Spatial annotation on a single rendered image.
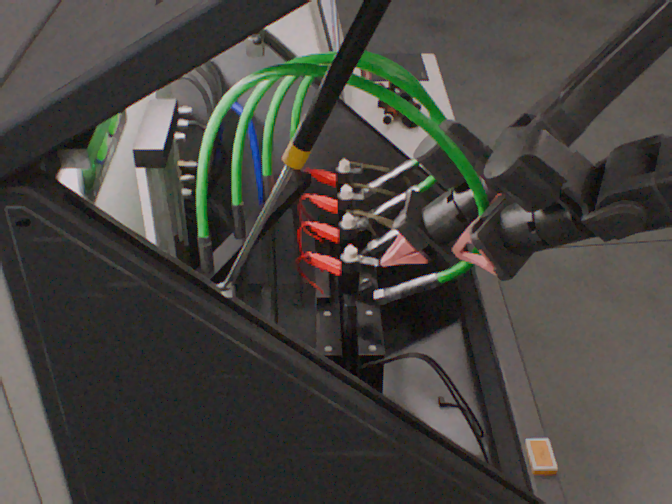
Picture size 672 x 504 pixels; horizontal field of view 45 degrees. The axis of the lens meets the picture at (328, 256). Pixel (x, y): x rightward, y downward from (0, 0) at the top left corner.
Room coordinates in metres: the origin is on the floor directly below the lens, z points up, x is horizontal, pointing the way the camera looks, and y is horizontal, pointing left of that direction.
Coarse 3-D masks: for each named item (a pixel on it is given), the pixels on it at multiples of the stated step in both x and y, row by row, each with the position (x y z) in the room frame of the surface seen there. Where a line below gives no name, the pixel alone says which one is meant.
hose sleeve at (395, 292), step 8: (416, 280) 0.80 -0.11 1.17; (424, 280) 0.79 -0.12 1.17; (432, 280) 0.79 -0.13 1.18; (392, 288) 0.81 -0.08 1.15; (400, 288) 0.80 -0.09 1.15; (408, 288) 0.80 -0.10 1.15; (416, 288) 0.79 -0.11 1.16; (424, 288) 0.79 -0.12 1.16; (392, 296) 0.81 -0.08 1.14; (400, 296) 0.80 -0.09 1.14
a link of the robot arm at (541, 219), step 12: (564, 192) 0.67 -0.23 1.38; (552, 204) 0.67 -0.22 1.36; (564, 204) 0.66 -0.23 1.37; (576, 204) 0.67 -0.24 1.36; (540, 216) 0.69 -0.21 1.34; (552, 216) 0.68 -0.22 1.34; (564, 216) 0.67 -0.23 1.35; (576, 216) 0.66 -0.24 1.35; (540, 228) 0.68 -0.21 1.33; (552, 228) 0.67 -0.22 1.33; (564, 228) 0.66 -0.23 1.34; (576, 228) 0.66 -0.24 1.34; (552, 240) 0.68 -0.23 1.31; (564, 240) 0.67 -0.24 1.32; (576, 240) 0.67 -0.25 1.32
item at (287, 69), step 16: (288, 64) 0.86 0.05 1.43; (304, 64) 0.85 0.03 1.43; (320, 64) 0.85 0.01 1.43; (256, 80) 0.87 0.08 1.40; (352, 80) 0.83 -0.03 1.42; (368, 80) 0.83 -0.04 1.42; (224, 96) 0.89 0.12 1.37; (384, 96) 0.82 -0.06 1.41; (224, 112) 0.89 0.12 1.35; (400, 112) 0.81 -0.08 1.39; (416, 112) 0.81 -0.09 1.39; (208, 128) 0.89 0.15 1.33; (432, 128) 0.80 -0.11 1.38; (208, 144) 0.90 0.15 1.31; (448, 144) 0.79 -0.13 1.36; (208, 160) 0.90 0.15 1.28; (464, 160) 0.78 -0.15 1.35; (464, 176) 0.78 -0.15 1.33; (480, 192) 0.78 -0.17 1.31; (480, 208) 0.77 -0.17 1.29; (208, 240) 0.90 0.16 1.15; (448, 272) 0.79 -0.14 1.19; (464, 272) 0.78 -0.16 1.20
